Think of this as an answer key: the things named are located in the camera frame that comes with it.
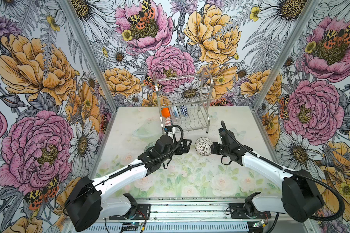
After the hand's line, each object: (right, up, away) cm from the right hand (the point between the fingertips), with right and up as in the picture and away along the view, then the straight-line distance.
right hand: (211, 150), depth 87 cm
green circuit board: (-41, -32, -16) cm, 55 cm away
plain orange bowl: (-29, +24, +16) cm, 41 cm away
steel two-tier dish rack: (-15, +34, +34) cm, 50 cm away
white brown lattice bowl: (-4, +2, +4) cm, 6 cm away
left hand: (-16, +4, -8) cm, 19 cm away
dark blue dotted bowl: (-16, +25, +17) cm, 34 cm away
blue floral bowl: (-22, +24, +15) cm, 36 cm away
